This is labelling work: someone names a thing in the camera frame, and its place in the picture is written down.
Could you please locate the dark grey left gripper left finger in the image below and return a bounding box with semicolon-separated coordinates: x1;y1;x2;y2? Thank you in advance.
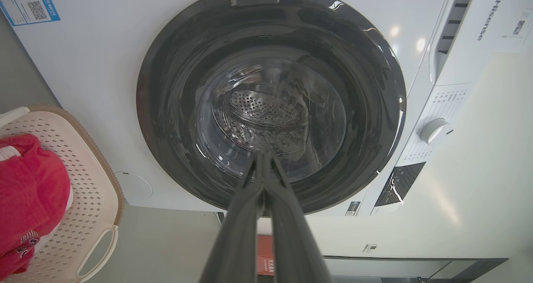
199;152;265;283

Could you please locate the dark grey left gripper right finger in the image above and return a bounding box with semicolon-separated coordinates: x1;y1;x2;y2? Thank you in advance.
263;151;334;283

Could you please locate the cream perforated laundry basket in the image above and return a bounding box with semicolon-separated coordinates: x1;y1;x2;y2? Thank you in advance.
0;104;125;283

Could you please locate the red box with print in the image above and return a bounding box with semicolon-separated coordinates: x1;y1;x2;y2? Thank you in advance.
257;235;275;276

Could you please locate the dark round washing machine door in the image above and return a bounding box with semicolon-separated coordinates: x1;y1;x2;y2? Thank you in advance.
136;0;407;215

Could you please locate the white round control dial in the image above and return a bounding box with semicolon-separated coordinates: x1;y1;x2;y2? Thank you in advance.
419;118;453;145

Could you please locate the red jersey garment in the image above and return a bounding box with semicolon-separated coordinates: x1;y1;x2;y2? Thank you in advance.
0;133;71;276

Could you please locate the white front-load washing machine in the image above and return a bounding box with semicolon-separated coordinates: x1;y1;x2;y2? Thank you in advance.
0;0;533;217

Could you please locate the blue energy label sticker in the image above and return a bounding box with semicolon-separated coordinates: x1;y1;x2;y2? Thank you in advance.
0;0;61;27

